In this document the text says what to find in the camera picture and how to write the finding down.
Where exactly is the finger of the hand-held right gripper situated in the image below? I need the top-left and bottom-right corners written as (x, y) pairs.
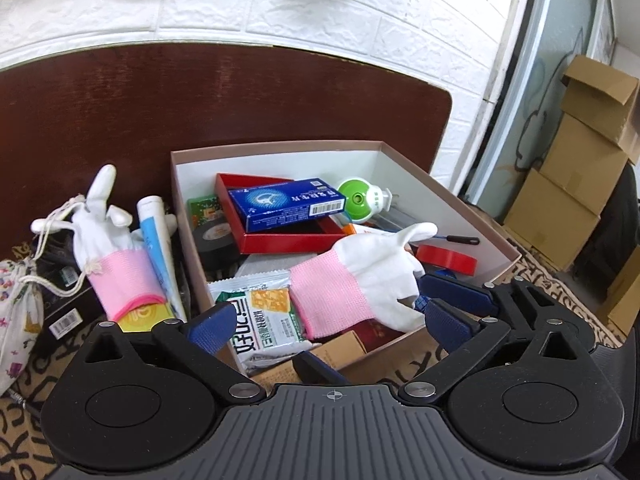
top-left (419, 274), bottom-right (596, 346)

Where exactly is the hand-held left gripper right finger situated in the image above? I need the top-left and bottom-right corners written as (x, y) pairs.
top-left (399, 299), bottom-right (596, 406)

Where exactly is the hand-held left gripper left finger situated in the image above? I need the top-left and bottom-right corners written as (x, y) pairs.
top-left (80, 302), bottom-right (267, 405)

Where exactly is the white glove with pink cuff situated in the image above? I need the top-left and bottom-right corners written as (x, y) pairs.
top-left (31, 164), bottom-right (178, 322)
top-left (289, 222), bottom-right (440, 339)

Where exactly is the pink-rimmed cardboard box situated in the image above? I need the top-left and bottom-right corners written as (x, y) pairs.
top-left (170, 141), bottom-right (522, 386)

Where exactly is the printed cloth drawstring bag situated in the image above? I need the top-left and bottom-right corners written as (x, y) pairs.
top-left (0, 258), bottom-right (46, 396)

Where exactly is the red tape roll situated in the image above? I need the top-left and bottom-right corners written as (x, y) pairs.
top-left (415, 244), bottom-right (478, 276)

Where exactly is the white and green snack packet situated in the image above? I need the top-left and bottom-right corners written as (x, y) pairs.
top-left (207, 269), bottom-right (322, 377)

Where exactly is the yellow-green packet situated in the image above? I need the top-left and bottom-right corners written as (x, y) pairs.
top-left (119, 305), bottom-right (177, 333)

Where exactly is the brown cardboard carton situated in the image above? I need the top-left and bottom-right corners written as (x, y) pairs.
top-left (597, 242), bottom-right (640, 337)
top-left (540, 110), bottom-right (632, 217)
top-left (502, 167), bottom-right (602, 272)

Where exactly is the black tape roll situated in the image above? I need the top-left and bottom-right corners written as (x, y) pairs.
top-left (194, 222), bottom-right (247, 278)

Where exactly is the dark red small box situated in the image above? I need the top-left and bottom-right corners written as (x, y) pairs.
top-left (350, 327), bottom-right (408, 353)

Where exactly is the grey foil packet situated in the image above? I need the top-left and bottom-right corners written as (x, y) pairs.
top-left (234, 254), bottom-right (301, 281)

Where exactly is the white and blue toothpaste tube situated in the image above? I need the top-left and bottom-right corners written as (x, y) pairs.
top-left (137, 195), bottom-right (188, 322)

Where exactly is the brown letter-print blanket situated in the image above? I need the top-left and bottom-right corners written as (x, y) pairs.
top-left (0, 205), bottom-right (628, 480)

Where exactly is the red tray box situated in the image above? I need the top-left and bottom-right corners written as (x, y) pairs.
top-left (215, 172), bottom-right (353, 256)

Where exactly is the dark blue flat object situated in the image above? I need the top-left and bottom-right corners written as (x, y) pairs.
top-left (291, 351), bottom-right (351, 386)

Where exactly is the green card pack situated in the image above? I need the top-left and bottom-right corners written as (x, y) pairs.
top-left (187, 194), bottom-right (224, 231)

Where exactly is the green and white round bottle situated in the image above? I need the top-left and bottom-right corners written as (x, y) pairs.
top-left (336, 177), bottom-right (401, 224)

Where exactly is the blue medicine box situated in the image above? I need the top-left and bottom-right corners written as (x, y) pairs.
top-left (227, 177), bottom-right (347, 234)

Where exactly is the black box with barcode labels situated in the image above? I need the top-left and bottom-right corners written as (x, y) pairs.
top-left (32, 240), bottom-right (108, 356)

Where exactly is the black bag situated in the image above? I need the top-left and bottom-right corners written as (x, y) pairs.
top-left (582, 162), bottom-right (640, 281)

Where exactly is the brown wooden headboard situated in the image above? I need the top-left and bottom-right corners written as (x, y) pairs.
top-left (0, 42), bottom-right (453, 281)

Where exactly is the open-flap cardboard carton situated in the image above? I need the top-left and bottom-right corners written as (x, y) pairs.
top-left (560, 54), bottom-right (640, 166)

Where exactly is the metal-tipped black cable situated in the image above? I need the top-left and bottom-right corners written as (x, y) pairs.
top-left (7, 391), bottom-right (43, 418)

